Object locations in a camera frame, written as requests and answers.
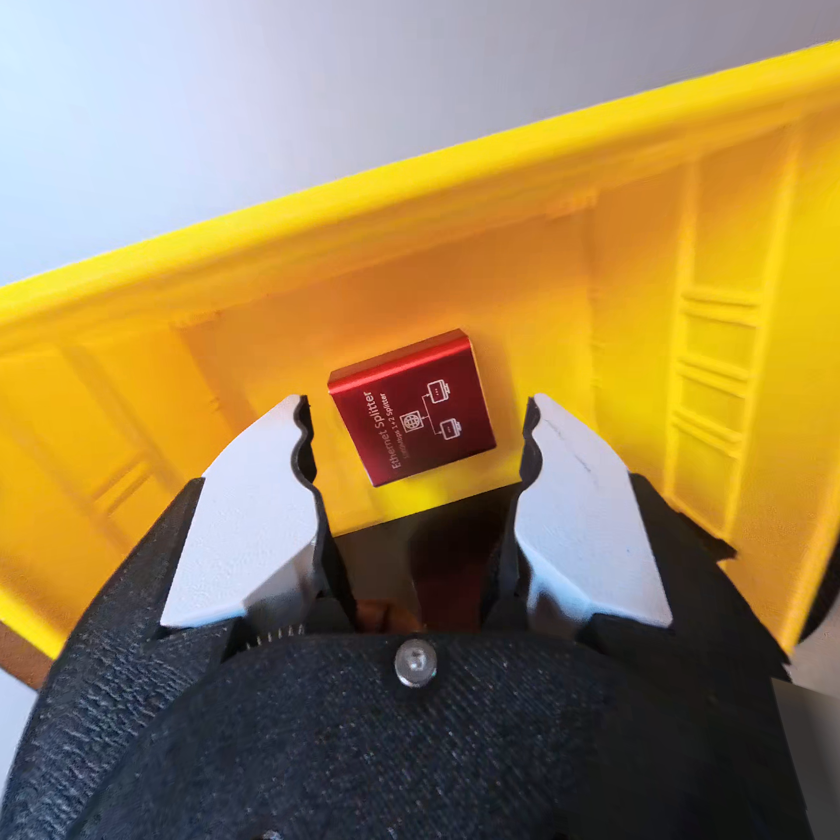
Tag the white side table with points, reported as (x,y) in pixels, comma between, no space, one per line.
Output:
(16,649)

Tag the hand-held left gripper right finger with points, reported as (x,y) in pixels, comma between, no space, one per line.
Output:
(584,525)

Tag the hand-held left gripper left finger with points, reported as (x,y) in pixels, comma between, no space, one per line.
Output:
(243,525)

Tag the yellow plastic bin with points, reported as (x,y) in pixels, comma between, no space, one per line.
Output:
(459,262)

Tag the red ethernet splitter box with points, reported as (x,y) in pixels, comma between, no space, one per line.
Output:
(407,407)

